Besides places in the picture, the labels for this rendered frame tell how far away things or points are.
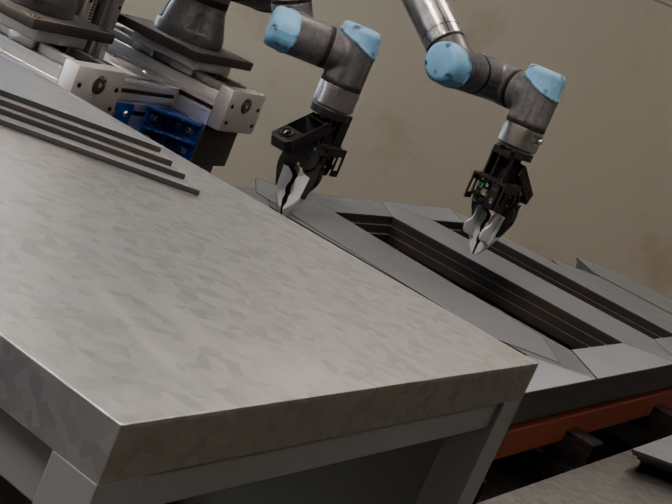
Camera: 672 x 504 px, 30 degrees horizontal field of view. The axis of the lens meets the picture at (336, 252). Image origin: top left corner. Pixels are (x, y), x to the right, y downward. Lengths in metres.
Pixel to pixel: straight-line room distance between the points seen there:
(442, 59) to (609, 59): 2.67
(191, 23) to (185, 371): 1.87
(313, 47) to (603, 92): 2.78
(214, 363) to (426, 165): 4.22
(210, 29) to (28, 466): 1.96
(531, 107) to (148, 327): 1.48
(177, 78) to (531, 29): 2.52
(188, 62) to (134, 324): 1.79
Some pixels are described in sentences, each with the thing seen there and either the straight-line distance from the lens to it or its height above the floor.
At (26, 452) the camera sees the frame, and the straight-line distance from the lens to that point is 0.79.
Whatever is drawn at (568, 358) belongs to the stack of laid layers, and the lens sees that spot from 2.13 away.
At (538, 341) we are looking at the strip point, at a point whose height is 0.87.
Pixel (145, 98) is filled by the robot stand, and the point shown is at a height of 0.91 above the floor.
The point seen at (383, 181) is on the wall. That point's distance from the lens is 5.14.
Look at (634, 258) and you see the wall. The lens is 4.81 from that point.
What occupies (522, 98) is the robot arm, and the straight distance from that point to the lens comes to 2.29.
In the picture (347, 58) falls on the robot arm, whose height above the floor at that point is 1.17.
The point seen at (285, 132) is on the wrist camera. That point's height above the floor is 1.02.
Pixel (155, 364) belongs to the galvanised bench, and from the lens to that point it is 0.83.
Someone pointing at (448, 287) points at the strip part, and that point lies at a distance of 2.24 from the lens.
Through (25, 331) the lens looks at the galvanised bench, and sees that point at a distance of 0.81.
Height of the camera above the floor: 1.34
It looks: 13 degrees down
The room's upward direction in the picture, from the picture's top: 23 degrees clockwise
